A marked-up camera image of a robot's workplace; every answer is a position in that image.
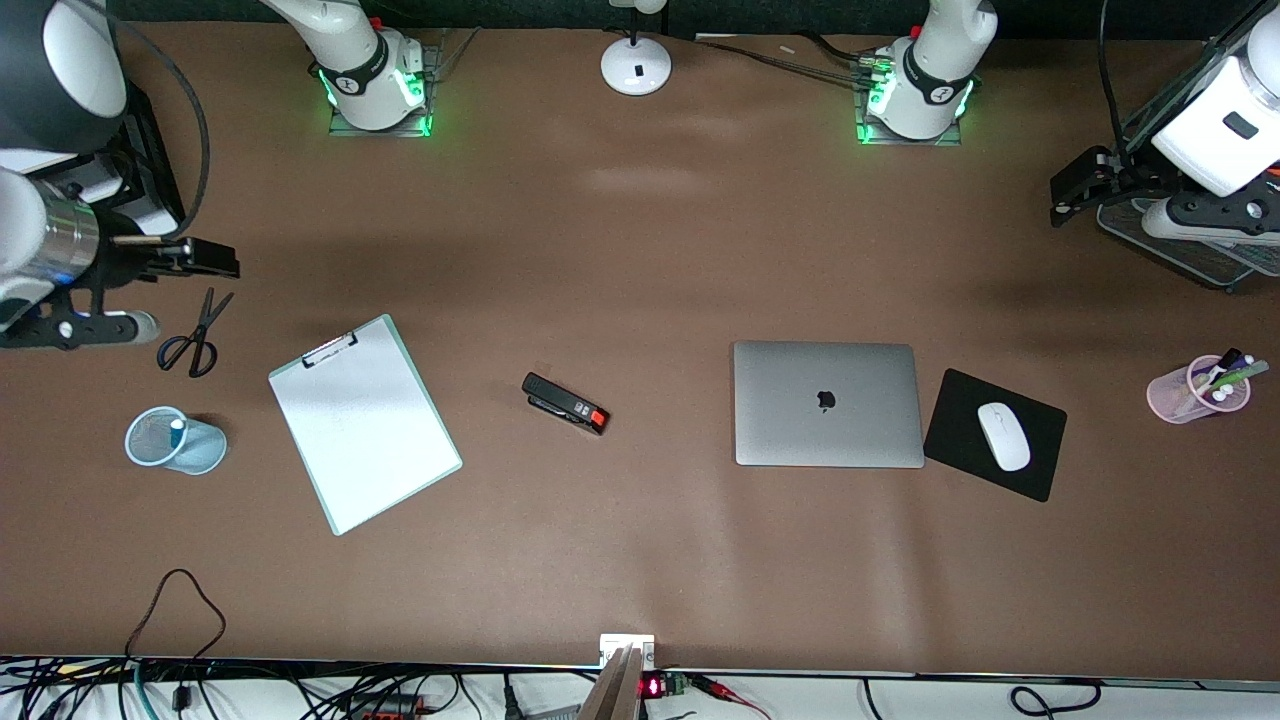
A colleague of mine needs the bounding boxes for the clear arm base plate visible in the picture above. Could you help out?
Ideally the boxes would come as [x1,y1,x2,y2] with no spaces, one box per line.
[853,45,967,149]
[328,28,482,139]

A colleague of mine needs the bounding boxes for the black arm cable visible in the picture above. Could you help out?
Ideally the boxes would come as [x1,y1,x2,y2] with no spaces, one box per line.
[1098,0,1139,154]
[105,15,213,243]

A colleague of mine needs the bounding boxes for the black document tray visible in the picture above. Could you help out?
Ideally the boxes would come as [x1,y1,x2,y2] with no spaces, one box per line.
[60,30,191,246]

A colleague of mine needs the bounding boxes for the black scissors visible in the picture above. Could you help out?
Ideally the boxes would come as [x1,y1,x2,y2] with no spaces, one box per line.
[156,288,236,379]

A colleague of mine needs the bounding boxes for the silver mesh tray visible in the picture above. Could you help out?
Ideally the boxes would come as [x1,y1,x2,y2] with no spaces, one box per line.
[1095,38,1280,293]

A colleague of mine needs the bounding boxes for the white round stand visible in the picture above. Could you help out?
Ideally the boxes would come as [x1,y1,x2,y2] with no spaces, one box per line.
[600,0,673,98]

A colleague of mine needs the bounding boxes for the silver laptop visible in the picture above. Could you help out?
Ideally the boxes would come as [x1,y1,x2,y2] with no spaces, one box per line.
[733,341,926,469]

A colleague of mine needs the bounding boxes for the red wire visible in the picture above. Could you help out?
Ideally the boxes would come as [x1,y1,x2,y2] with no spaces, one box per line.
[688,674,773,720]

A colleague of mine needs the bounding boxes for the pink mesh pen cup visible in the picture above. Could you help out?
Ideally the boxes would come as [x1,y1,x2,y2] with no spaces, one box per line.
[1146,355,1253,425]

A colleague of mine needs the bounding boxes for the white computer mouse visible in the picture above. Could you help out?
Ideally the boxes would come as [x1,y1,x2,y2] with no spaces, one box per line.
[976,402,1032,473]

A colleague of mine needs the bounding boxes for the black mouse pad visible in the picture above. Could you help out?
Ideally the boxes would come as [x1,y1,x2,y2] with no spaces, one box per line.
[922,368,1068,503]

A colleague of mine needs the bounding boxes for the blue mesh pen cup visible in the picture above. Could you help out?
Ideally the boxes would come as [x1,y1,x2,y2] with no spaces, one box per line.
[124,405,228,476]

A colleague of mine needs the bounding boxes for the black looped cable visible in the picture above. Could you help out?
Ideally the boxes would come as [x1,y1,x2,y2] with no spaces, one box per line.
[125,568,227,663]

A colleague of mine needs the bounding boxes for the white paper sheet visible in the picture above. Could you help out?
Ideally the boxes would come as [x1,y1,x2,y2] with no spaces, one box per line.
[271,322,459,532]

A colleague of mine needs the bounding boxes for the green highlighter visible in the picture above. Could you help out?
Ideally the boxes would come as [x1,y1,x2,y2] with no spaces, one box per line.
[1195,360,1271,397]

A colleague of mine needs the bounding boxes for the black red stapler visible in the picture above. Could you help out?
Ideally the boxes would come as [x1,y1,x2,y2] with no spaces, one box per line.
[521,372,611,437]

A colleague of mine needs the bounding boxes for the teal clipboard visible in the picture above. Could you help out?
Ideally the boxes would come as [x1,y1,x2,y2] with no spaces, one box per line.
[268,314,464,537]

